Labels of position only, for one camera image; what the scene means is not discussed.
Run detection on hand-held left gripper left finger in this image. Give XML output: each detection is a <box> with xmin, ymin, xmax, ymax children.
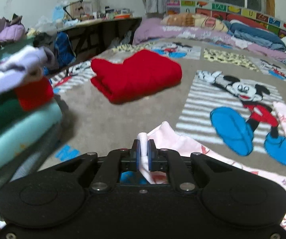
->
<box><xmin>55</xmin><ymin>139</ymin><xmax>142</xmax><ymax>193</ymax></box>

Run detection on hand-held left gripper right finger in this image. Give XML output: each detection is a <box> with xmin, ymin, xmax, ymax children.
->
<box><xmin>148</xmin><ymin>139</ymin><xmax>234</xmax><ymax>194</ymax></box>

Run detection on pink fox print pants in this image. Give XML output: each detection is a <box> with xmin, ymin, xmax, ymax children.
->
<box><xmin>137</xmin><ymin>102</ymin><xmax>286</xmax><ymax>237</ymax></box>

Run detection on cartoon mouse printed blanket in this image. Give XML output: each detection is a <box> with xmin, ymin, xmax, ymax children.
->
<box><xmin>0</xmin><ymin>40</ymin><xmax>286</xmax><ymax>229</ymax></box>

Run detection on red folded sweater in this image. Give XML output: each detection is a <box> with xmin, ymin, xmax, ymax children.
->
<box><xmin>90</xmin><ymin>49</ymin><xmax>183</xmax><ymax>104</ymax></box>

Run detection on teal folded garment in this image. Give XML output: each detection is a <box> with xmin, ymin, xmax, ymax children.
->
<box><xmin>0</xmin><ymin>102</ymin><xmax>63</xmax><ymax>178</ymax></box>

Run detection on red folded garment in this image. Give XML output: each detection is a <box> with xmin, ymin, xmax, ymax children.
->
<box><xmin>15</xmin><ymin>77</ymin><xmax>55</xmax><ymax>112</ymax></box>

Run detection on purple printed quilt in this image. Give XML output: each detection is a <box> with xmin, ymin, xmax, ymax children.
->
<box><xmin>133</xmin><ymin>17</ymin><xmax>286</xmax><ymax>61</ymax></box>

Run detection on grey folded garment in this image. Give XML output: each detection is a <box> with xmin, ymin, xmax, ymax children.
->
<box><xmin>0</xmin><ymin>127</ymin><xmax>67</xmax><ymax>221</ymax></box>

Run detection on dark wooden desk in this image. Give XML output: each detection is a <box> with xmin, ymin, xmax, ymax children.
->
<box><xmin>57</xmin><ymin>17</ymin><xmax>143</xmax><ymax>63</ymax></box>

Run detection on blue bag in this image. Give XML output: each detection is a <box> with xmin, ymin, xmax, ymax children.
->
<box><xmin>54</xmin><ymin>32</ymin><xmax>76</xmax><ymax>68</ymax></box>

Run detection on beige printed pillow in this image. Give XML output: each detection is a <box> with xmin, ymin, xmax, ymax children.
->
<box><xmin>161</xmin><ymin>13</ymin><xmax>230</xmax><ymax>33</ymax></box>

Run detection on dark green folded garment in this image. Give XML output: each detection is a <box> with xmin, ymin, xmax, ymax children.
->
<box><xmin>0</xmin><ymin>97</ymin><xmax>25</xmax><ymax>141</ymax></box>

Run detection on white and purple folded garment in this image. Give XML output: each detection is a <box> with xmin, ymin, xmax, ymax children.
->
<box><xmin>0</xmin><ymin>45</ymin><xmax>56</xmax><ymax>100</ymax></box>

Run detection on cardboard picture box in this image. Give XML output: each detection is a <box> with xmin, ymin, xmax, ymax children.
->
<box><xmin>69</xmin><ymin>0</ymin><xmax>94</xmax><ymax>20</ymax></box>

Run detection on blue quilt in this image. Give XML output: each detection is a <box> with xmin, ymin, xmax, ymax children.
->
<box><xmin>228</xmin><ymin>22</ymin><xmax>286</xmax><ymax>52</ymax></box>

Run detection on plastic bag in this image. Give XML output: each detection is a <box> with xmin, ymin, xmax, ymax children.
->
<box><xmin>52</xmin><ymin>1</ymin><xmax>70</xmax><ymax>22</ymax></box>

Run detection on teal storage box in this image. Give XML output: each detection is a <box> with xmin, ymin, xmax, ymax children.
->
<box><xmin>0</xmin><ymin>38</ymin><xmax>35</xmax><ymax>63</ymax></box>

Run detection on colourful alphabet foam panel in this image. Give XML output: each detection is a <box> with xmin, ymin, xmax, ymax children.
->
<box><xmin>166</xmin><ymin>0</ymin><xmax>286</xmax><ymax>39</ymax></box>

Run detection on purple puffy jacket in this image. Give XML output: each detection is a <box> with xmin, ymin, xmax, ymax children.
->
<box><xmin>0</xmin><ymin>14</ymin><xmax>27</xmax><ymax>42</ymax></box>

